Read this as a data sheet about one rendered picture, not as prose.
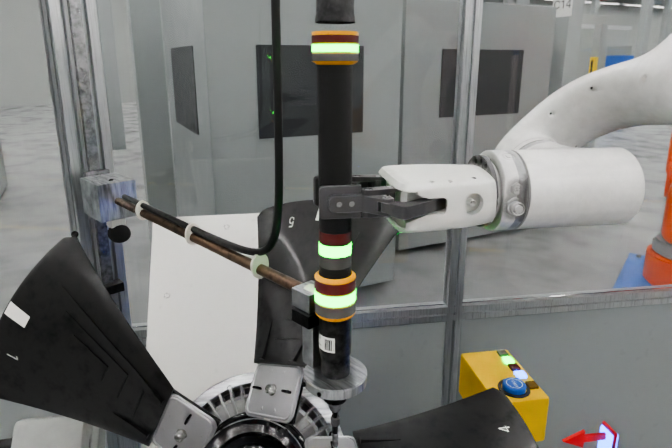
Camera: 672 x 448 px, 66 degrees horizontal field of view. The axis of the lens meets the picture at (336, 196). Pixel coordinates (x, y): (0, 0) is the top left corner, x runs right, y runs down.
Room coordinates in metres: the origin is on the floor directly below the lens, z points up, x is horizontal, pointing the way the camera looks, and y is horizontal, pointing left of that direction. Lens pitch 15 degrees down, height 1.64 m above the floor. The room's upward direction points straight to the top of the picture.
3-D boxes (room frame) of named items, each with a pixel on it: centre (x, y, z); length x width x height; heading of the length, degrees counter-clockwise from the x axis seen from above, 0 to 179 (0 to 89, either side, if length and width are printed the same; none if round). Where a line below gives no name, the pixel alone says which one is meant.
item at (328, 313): (0.50, 0.00, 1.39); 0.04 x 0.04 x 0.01
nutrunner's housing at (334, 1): (0.50, 0.00, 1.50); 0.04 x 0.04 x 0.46
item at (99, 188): (0.95, 0.43, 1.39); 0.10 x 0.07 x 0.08; 44
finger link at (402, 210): (0.47, -0.08, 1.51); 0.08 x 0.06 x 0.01; 159
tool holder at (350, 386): (0.50, 0.01, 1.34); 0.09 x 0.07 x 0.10; 44
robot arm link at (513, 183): (0.52, -0.17, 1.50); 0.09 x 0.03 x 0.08; 9
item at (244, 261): (0.72, 0.21, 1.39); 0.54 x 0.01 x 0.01; 44
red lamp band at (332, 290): (0.50, 0.00, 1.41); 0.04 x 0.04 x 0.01
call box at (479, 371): (0.84, -0.31, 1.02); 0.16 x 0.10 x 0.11; 9
